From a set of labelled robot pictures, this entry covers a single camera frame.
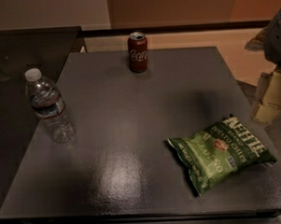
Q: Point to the clear plastic water bottle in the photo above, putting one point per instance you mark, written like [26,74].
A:
[47,103]

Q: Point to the red coke can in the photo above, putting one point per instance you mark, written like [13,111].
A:
[138,52]

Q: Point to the green jalapeno chip bag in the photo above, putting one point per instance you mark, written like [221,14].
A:
[219,151]

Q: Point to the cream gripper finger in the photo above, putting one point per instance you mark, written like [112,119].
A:
[267,105]

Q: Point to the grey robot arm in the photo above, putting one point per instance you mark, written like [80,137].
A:
[269,40]

